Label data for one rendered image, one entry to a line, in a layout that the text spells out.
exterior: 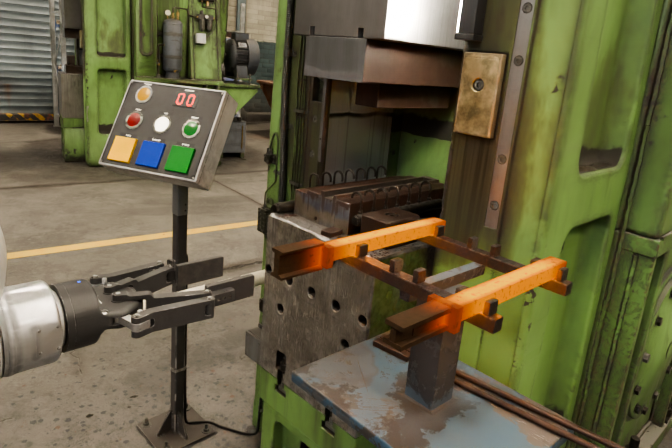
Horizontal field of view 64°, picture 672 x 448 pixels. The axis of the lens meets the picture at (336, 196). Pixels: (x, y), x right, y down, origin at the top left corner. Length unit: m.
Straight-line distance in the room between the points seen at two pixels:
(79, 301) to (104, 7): 5.50
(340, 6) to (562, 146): 0.57
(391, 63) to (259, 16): 9.12
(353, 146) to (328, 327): 0.57
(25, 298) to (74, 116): 5.67
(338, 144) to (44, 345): 1.10
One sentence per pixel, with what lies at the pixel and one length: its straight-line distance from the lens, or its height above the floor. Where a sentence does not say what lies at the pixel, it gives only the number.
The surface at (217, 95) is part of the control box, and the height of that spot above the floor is 1.19.
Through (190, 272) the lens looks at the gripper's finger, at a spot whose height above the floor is 1.02.
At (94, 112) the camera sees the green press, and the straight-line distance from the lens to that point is 6.02.
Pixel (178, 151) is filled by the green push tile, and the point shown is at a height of 1.03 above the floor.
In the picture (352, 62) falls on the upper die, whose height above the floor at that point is 1.31.
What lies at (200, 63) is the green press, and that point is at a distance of 6.21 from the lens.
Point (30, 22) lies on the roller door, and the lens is 9.05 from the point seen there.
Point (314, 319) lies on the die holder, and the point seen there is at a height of 0.70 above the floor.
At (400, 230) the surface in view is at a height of 1.03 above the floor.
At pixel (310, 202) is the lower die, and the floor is 0.96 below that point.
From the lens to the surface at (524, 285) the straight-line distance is 0.84.
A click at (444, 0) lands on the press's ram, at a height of 1.47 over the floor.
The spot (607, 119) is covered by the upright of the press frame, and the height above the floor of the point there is 1.23.
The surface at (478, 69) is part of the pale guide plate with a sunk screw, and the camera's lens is 1.18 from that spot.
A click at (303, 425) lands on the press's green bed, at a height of 0.39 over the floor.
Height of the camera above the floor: 1.32
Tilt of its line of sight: 14 degrees down
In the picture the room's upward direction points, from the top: 5 degrees clockwise
